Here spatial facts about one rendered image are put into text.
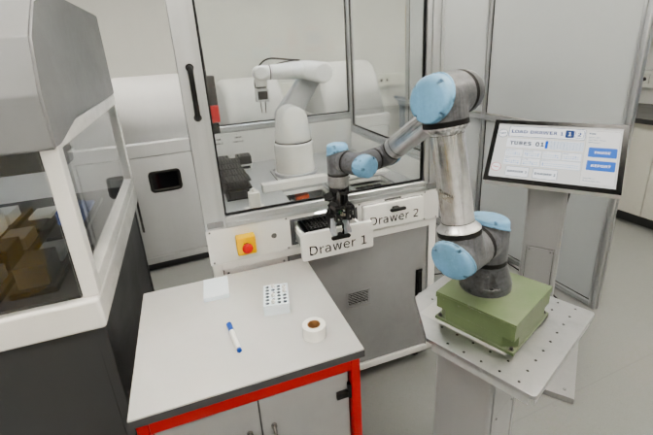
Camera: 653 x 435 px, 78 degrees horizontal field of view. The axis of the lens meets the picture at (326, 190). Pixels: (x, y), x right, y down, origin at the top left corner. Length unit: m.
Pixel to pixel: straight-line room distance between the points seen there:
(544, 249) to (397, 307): 0.74
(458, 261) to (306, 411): 0.63
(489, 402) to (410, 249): 0.76
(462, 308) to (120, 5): 4.17
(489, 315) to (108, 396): 1.28
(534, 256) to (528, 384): 1.08
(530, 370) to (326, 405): 0.57
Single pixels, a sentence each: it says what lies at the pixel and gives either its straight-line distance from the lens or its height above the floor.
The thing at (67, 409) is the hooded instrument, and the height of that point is 0.48.
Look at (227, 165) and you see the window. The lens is 1.53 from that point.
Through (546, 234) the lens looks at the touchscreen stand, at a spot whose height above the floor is 0.69.
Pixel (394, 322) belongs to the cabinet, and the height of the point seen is 0.28.
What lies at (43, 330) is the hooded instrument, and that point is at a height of 0.84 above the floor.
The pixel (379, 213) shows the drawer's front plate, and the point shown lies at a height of 0.89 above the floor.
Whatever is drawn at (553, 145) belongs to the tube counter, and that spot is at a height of 1.11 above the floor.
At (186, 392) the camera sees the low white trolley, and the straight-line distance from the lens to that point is 1.21.
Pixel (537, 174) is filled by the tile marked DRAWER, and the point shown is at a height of 1.00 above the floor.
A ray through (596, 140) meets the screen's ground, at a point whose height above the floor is 1.14.
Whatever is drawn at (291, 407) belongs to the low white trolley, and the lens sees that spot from 1.32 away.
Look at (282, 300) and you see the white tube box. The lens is 1.38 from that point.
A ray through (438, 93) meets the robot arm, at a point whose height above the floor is 1.45.
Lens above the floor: 1.57
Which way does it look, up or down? 20 degrees down
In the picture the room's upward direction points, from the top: 4 degrees counter-clockwise
